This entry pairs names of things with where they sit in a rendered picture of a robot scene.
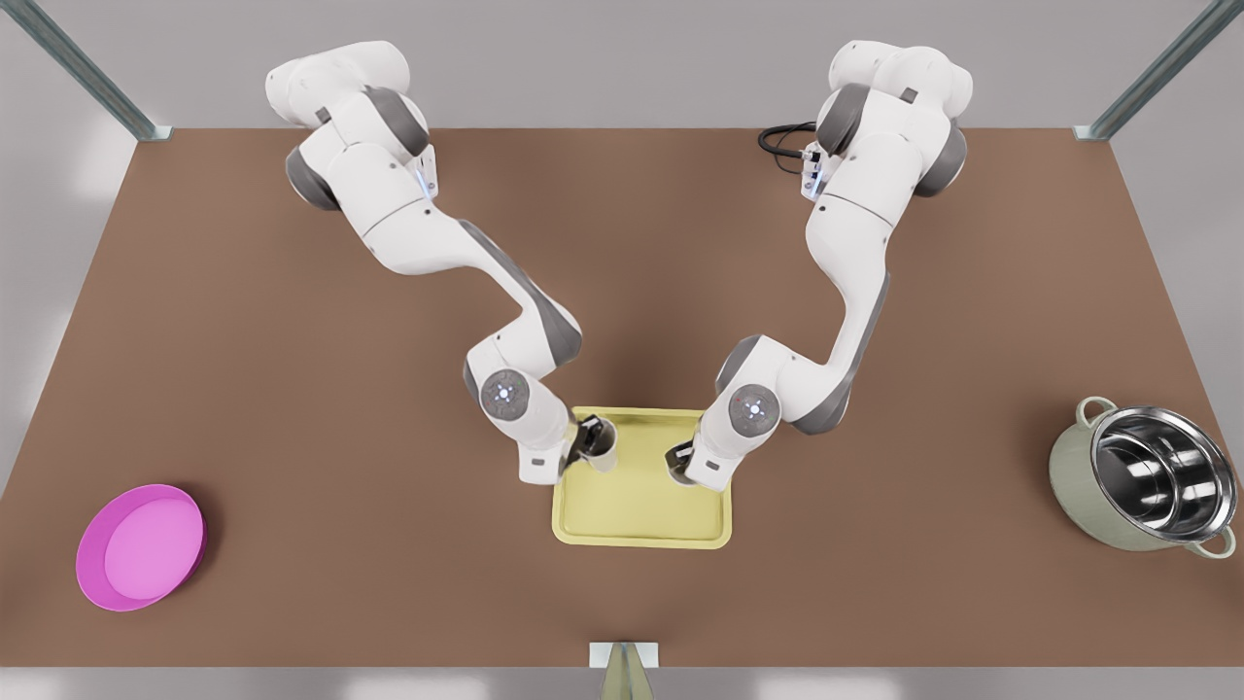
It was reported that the white IKEA cup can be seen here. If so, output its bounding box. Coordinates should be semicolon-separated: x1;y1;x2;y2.
581;418;620;473

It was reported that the yellow rectangular tray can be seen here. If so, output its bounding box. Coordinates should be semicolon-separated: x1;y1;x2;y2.
552;406;733;550

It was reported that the pale green steel pot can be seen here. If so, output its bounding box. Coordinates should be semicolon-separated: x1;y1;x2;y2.
1049;396;1239;560

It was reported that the pink round bowl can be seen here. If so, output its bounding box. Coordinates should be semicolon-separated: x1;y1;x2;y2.
76;484;207;613

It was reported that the silver frame post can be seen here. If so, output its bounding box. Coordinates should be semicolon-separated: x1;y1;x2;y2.
590;642;661;700
0;0;173;143
1073;0;1244;143

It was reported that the black cable loop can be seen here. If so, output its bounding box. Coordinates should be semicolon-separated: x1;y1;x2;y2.
758;122;823;178

